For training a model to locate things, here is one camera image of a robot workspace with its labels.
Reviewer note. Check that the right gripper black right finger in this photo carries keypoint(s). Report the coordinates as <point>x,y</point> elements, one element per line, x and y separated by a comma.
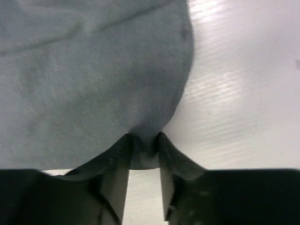
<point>193,195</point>

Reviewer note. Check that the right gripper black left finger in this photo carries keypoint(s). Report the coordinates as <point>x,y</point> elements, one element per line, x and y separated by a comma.
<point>92,194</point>

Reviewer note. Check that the grey long sleeve shirt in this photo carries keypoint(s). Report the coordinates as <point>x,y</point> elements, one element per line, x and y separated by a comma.
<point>76,75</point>

